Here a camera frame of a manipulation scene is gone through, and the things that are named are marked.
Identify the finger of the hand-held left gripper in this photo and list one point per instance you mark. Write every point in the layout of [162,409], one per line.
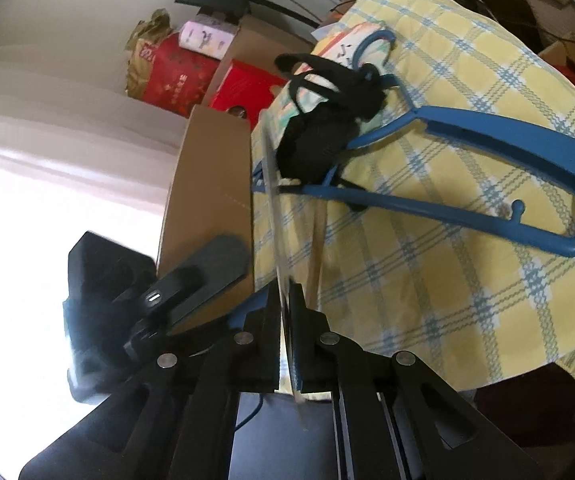
[207,275]

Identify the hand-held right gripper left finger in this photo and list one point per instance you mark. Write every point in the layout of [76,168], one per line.
[267,340]

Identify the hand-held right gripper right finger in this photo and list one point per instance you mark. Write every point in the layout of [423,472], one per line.
[307,340]

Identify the green desiccant bag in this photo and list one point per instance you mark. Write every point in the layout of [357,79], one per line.
[276,220]

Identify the brown cardboard box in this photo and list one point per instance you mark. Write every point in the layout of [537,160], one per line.
[212,175]

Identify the blue plastic clothes hanger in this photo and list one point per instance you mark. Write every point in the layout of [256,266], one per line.
[492,132]

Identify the yellow plaid cloth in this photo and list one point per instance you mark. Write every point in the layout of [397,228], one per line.
[442,285]

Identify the white curtain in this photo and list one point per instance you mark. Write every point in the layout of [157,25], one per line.
[57,160]

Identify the red gift box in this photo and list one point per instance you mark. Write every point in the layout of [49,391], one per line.
[247,85]

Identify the red gift bag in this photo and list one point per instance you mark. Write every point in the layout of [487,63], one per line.
[177,75]

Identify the large closed cardboard carton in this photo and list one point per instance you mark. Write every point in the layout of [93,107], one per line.
[262,45]

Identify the white pink tissue pack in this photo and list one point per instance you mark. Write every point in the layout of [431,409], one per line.
[207,37]

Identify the gold paper bag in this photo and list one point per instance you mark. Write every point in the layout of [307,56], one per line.
[147,45]

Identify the black speaker stand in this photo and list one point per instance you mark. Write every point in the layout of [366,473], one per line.
[287,10]

